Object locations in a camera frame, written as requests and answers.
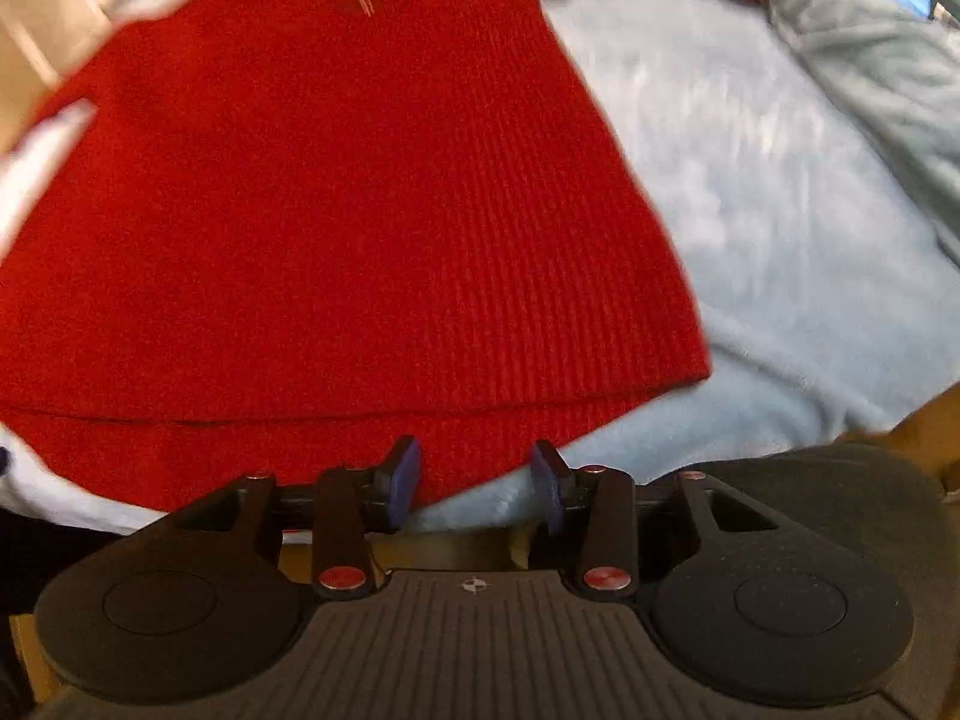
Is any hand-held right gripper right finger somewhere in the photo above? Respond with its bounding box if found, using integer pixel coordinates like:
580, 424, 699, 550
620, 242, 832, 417
529, 439, 782, 602

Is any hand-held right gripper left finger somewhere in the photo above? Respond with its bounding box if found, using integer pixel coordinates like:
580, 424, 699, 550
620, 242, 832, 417
163, 435, 422, 602

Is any red knit sweater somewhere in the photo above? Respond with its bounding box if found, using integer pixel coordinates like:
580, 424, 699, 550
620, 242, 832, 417
0, 0, 712, 512

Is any light blue bed blanket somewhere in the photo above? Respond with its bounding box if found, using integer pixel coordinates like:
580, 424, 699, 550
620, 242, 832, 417
0, 0, 960, 542

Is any grey-blue duvet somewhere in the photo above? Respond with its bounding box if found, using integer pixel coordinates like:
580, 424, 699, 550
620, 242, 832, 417
757, 0, 960, 271

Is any wooden bed frame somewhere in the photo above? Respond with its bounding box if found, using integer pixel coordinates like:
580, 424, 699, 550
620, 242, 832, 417
832, 382, 960, 500

